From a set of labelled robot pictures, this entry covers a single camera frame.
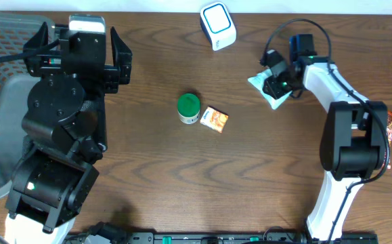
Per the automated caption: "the mint wet wipes pack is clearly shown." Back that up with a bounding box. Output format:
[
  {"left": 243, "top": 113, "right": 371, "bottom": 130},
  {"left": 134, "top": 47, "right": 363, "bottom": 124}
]
[{"left": 248, "top": 69, "right": 292, "bottom": 110}]

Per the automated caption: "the grey plastic basket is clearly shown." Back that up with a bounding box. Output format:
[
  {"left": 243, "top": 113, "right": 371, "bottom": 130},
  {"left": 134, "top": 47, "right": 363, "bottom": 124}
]
[{"left": 0, "top": 13, "right": 55, "bottom": 198}]

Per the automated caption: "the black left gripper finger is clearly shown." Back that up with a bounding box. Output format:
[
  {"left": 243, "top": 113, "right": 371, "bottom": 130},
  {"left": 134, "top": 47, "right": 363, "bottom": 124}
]
[
  {"left": 110, "top": 27, "right": 133, "bottom": 84},
  {"left": 23, "top": 22, "right": 49, "bottom": 51}
]

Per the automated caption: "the red chocolate wafer pack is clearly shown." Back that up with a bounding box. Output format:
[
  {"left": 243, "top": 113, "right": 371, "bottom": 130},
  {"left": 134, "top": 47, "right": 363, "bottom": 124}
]
[{"left": 387, "top": 110, "right": 392, "bottom": 145}]

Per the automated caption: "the orange snack packet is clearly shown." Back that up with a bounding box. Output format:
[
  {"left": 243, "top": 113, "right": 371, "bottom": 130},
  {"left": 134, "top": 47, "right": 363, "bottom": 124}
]
[{"left": 200, "top": 106, "right": 229, "bottom": 133}]

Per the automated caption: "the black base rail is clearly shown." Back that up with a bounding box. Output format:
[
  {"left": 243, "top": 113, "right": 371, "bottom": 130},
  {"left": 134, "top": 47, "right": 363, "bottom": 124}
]
[{"left": 63, "top": 232, "right": 379, "bottom": 244}]

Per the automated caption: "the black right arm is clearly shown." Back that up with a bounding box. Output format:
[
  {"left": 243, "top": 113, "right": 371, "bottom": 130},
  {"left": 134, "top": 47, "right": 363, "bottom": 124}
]
[{"left": 260, "top": 34, "right": 389, "bottom": 243}]

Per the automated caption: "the green lid jar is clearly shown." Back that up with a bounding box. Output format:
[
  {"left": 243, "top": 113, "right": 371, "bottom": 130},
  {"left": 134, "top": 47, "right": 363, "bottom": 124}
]
[{"left": 177, "top": 93, "right": 200, "bottom": 125}]

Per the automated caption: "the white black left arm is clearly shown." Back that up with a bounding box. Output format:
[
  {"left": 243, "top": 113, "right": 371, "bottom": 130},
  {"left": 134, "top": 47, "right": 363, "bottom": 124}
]
[{"left": 4, "top": 16, "right": 132, "bottom": 243}]

